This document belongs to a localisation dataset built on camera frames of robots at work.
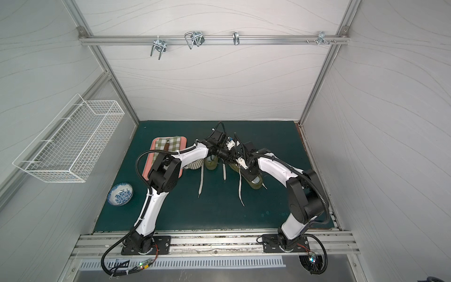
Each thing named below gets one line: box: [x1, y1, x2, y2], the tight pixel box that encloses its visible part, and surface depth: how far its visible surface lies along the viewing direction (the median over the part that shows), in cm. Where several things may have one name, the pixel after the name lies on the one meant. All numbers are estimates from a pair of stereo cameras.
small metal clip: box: [232, 30, 241, 46], surface depth 80 cm
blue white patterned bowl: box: [106, 182, 134, 207], surface depth 88 cm
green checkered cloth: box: [153, 136, 181, 161], surface depth 110 cm
